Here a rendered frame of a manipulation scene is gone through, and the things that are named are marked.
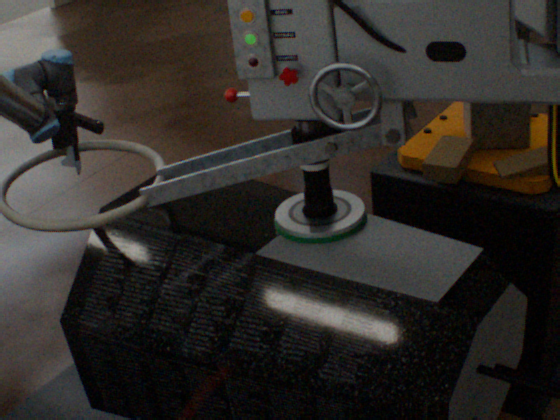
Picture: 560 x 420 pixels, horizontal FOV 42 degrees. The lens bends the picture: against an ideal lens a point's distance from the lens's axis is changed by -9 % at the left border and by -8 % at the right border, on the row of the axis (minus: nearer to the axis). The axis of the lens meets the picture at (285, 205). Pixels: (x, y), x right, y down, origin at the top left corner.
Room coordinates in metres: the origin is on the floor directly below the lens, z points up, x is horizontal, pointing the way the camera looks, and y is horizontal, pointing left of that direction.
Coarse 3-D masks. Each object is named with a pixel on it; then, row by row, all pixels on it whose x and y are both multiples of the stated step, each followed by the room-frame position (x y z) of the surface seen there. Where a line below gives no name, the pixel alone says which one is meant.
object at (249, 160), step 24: (408, 120) 1.61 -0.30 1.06; (240, 144) 1.74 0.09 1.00; (264, 144) 1.72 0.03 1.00; (288, 144) 1.70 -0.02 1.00; (312, 144) 1.57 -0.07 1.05; (336, 144) 1.55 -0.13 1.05; (360, 144) 1.53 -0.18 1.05; (168, 168) 1.80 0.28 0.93; (192, 168) 1.78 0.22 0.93; (216, 168) 1.64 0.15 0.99; (240, 168) 1.62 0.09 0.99; (264, 168) 1.60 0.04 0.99; (288, 168) 1.58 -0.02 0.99; (144, 192) 1.70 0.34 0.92; (168, 192) 1.68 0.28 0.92; (192, 192) 1.66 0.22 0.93
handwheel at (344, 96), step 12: (324, 72) 1.45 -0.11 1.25; (360, 72) 1.42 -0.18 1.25; (312, 84) 1.46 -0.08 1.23; (324, 84) 1.45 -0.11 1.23; (348, 84) 1.48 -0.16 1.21; (360, 84) 1.43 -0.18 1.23; (372, 84) 1.42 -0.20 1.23; (312, 96) 1.46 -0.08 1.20; (336, 96) 1.43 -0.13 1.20; (348, 96) 1.43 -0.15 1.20; (312, 108) 1.46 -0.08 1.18; (348, 108) 1.43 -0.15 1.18; (372, 108) 1.42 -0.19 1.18; (324, 120) 1.45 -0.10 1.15; (336, 120) 1.45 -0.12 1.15; (348, 120) 1.44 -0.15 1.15; (360, 120) 1.43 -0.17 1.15; (372, 120) 1.42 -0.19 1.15
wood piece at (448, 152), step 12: (444, 144) 1.95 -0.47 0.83; (456, 144) 1.94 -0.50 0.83; (468, 144) 1.93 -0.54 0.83; (432, 156) 1.88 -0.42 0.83; (444, 156) 1.88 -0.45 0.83; (456, 156) 1.87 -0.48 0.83; (468, 156) 1.91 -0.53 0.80; (432, 168) 1.84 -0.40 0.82; (444, 168) 1.82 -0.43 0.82; (456, 168) 1.80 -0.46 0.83; (432, 180) 1.84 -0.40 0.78; (444, 180) 1.82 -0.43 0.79; (456, 180) 1.80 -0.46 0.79
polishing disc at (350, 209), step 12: (336, 192) 1.71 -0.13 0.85; (348, 192) 1.70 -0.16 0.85; (288, 204) 1.68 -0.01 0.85; (300, 204) 1.67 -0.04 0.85; (336, 204) 1.64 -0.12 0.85; (348, 204) 1.64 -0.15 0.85; (360, 204) 1.63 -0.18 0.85; (276, 216) 1.63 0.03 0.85; (288, 216) 1.62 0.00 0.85; (300, 216) 1.61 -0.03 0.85; (336, 216) 1.59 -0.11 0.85; (348, 216) 1.58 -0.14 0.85; (360, 216) 1.57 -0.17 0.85; (288, 228) 1.56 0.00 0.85; (300, 228) 1.56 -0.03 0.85; (312, 228) 1.55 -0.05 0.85; (324, 228) 1.54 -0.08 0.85; (336, 228) 1.53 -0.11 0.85; (348, 228) 1.54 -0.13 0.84
